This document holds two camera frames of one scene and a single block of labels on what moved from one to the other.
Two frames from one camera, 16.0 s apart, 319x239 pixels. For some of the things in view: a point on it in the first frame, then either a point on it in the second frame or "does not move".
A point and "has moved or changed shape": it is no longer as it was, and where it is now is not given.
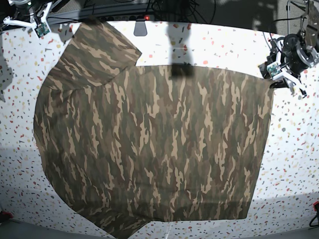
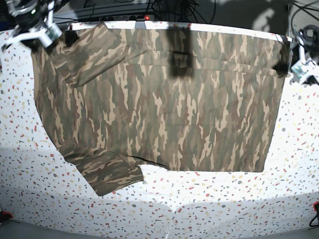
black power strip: x=138 y=18 does not move
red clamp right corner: x=314 y=203 does not move
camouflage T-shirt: x=125 y=145 has moved or changed shape
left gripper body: x=40 y=25 to x=49 y=34
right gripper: x=274 y=69 to x=310 y=68
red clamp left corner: x=6 y=213 does not move
